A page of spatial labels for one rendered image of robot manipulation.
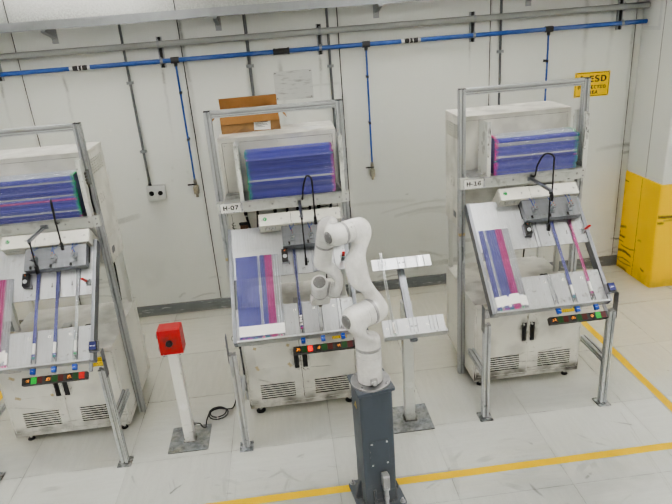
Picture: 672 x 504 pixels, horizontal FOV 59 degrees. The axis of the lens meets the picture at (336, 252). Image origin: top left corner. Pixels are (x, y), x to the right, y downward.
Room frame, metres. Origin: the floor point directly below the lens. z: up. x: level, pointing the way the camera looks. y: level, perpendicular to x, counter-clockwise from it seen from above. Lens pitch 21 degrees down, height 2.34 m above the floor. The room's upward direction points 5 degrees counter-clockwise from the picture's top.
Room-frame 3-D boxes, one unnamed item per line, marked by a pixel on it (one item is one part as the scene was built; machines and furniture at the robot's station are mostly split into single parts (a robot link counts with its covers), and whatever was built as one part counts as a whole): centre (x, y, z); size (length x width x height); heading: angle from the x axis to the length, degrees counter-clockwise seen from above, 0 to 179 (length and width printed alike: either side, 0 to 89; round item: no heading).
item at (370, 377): (2.44, -0.12, 0.79); 0.19 x 0.19 x 0.18
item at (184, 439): (3.02, 0.98, 0.39); 0.24 x 0.24 x 0.78; 4
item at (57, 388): (3.25, 1.71, 0.66); 1.01 x 0.73 x 1.31; 4
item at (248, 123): (3.70, 0.36, 1.82); 0.68 x 0.30 x 0.20; 94
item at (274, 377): (3.53, 0.29, 0.31); 0.70 x 0.65 x 0.62; 94
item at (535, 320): (3.45, -1.18, 0.65); 1.01 x 0.73 x 1.29; 4
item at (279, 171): (3.41, 0.23, 1.52); 0.51 x 0.13 x 0.27; 94
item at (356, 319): (2.42, -0.09, 1.00); 0.19 x 0.12 x 0.24; 126
